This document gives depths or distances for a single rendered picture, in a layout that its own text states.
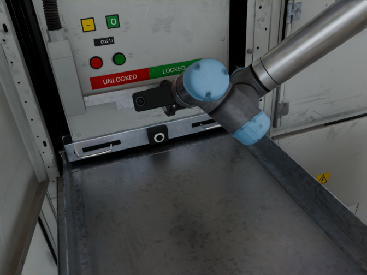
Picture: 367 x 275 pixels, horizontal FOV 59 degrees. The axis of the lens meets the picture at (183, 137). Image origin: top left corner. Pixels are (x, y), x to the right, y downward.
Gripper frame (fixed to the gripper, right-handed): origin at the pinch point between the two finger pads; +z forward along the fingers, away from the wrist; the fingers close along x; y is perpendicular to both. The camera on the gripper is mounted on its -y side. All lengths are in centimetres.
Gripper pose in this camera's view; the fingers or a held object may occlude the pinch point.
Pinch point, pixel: (160, 102)
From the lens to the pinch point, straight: 91.2
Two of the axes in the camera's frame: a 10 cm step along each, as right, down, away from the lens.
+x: -2.2, -9.8, -0.5
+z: -2.6, 0.1, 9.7
